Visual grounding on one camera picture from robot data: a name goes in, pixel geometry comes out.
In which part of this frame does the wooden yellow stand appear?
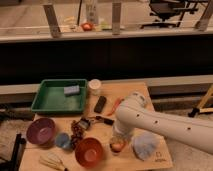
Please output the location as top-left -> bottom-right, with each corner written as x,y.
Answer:
188,84 -> 213,117

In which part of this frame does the black chair frame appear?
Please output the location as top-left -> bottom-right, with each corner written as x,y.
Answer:
0,133 -> 26,171

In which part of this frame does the orange carrot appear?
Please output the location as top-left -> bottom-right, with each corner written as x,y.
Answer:
106,98 -> 124,116

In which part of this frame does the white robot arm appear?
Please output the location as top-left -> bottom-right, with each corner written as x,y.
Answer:
113,92 -> 213,155

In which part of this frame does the metal binder clip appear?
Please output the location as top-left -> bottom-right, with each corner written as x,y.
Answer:
79,118 -> 91,130

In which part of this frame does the red object on ledge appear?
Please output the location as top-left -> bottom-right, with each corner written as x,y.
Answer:
81,22 -> 94,31

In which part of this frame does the black handled tool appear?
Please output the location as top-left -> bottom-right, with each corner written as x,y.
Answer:
95,116 -> 114,126

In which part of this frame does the red orange bowl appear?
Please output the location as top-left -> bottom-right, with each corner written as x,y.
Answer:
75,137 -> 104,169

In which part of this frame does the green plastic tray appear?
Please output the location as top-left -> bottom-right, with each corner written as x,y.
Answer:
31,79 -> 87,114

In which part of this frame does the blue sponge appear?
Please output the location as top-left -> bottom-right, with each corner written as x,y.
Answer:
64,85 -> 80,95

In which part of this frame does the red yellow apple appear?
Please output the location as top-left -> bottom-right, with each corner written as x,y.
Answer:
110,143 -> 125,153

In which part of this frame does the dark grape bunch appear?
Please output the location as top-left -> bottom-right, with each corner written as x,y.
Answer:
71,121 -> 84,149

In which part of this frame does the light blue cloth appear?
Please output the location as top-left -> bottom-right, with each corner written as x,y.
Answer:
132,132 -> 159,161

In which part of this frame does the black rectangular block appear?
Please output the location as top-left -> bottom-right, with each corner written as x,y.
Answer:
94,96 -> 107,113

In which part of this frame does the purple bowl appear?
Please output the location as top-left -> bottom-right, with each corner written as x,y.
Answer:
26,117 -> 56,145

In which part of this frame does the small blue cup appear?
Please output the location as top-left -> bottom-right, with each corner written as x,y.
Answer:
55,133 -> 70,149

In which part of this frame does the black office chair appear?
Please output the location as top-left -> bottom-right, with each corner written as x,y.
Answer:
141,0 -> 208,29

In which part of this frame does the small metal cup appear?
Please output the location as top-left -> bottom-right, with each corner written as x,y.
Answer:
109,140 -> 126,155

